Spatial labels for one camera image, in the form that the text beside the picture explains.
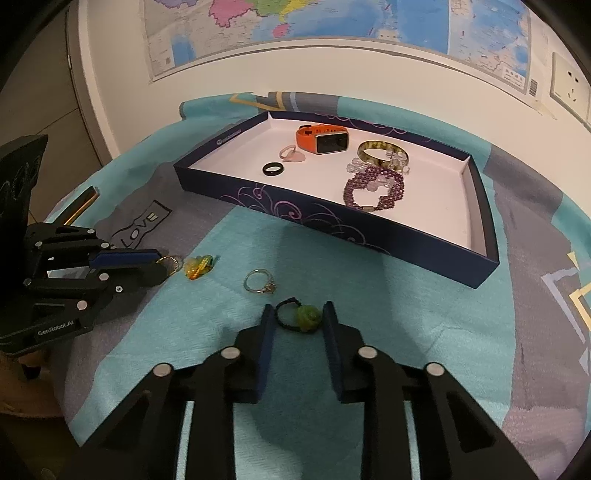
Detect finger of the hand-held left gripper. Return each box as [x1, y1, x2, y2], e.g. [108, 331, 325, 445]
[25, 224, 160, 269]
[27, 263, 180, 325]

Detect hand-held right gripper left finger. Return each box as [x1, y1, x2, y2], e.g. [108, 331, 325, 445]
[60, 304, 278, 480]

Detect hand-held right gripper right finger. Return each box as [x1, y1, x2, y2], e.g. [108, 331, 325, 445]
[323, 301, 541, 480]

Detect gold ring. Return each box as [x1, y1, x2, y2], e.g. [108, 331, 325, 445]
[154, 255, 184, 277]

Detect green rose ring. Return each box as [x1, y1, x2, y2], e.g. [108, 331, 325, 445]
[274, 299, 324, 334]

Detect purple bead bracelet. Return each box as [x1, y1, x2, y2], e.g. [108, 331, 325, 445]
[343, 167, 406, 213]

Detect navy cardboard box tray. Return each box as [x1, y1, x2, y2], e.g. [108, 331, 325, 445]
[174, 110, 501, 290]

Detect pink ring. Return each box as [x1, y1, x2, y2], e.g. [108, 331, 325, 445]
[278, 144, 308, 163]

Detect clear crystal bead bracelet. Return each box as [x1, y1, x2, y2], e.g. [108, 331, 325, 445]
[346, 150, 411, 188]

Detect green jade bangle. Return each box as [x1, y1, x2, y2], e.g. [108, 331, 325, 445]
[358, 141, 407, 169]

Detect orange smart band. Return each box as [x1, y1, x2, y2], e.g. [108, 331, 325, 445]
[296, 124, 350, 154]

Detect yellow amber pendant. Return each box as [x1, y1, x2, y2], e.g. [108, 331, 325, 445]
[184, 255, 217, 280]

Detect teal grey printed cloth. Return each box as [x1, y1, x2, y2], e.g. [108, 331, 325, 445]
[30, 90, 591, 480]

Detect black gold-edged bar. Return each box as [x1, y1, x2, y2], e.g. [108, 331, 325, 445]
[62, 186, 100, 227]

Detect brown wooden door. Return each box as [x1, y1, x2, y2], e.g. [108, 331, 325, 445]
[0, 4, 116, 167]

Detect silver ring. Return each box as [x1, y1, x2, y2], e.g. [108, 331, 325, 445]
[243, 269, 278, 295]

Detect colourful wall map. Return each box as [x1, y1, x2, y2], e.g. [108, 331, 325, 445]
[143, 0, 543, 100]

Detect white wall socket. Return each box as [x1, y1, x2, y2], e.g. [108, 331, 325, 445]
[549, 52, 591, 114]

